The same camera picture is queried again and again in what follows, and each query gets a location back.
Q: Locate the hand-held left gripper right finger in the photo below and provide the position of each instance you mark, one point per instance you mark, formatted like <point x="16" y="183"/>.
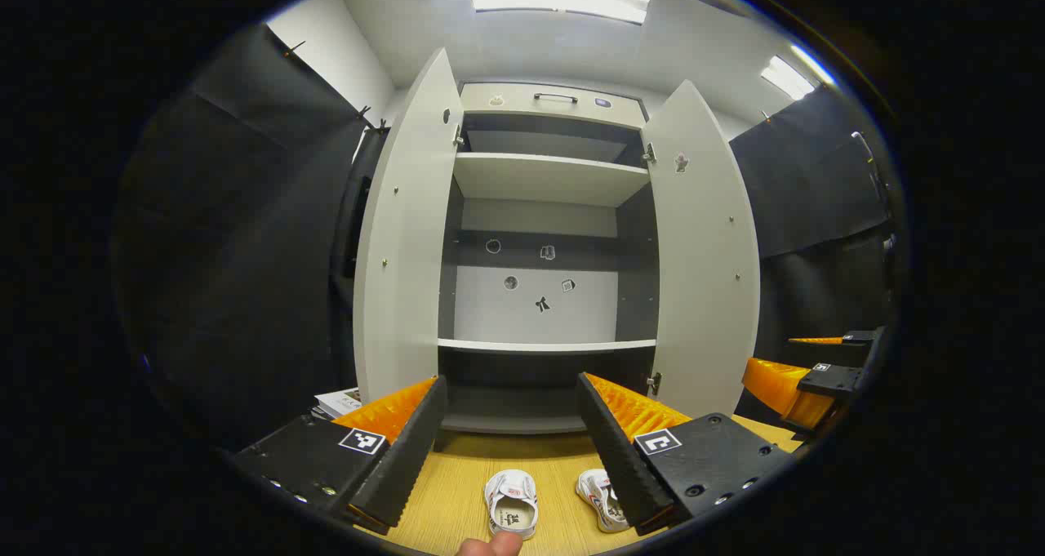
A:
<point x="620" y="458"/>

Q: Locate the white cover book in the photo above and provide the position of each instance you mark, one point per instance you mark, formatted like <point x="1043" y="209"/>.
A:
<point x="341" y="401"/>

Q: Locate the grey shoe cabinet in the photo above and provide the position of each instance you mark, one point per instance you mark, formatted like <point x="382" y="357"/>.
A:
<point x="535" y="311"/>

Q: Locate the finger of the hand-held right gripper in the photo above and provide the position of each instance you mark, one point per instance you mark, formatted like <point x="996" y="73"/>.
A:
<point x="833" y="380"/>
<point x="861" y="337"/>

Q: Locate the black backdrop cloth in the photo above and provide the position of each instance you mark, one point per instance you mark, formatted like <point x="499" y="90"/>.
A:
<point x="229" y="254"/>

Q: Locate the white cabinet shelf board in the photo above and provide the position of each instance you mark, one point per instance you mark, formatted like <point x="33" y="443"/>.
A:
<point x="547" y="345"/>
<point x="547" y="179"/>

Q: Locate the white canvas shoe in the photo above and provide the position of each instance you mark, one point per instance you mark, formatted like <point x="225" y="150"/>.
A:
<point x="602" y="499"/>
<point x="511" y="503"/>

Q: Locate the light grey cabinet door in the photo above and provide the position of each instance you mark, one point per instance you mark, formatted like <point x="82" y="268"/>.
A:
<point x="404" y="254"/>
<point x="706" y="270"/>

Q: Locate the black stand with white tip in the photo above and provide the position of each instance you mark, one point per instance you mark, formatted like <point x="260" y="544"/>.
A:
<point x="863" y="144"/>

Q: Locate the small ceiling light panel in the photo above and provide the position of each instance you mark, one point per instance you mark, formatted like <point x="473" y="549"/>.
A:
<point x="786" y="78"/>

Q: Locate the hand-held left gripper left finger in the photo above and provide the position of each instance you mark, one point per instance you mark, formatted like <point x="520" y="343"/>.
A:
<point x="408" y="458"/>

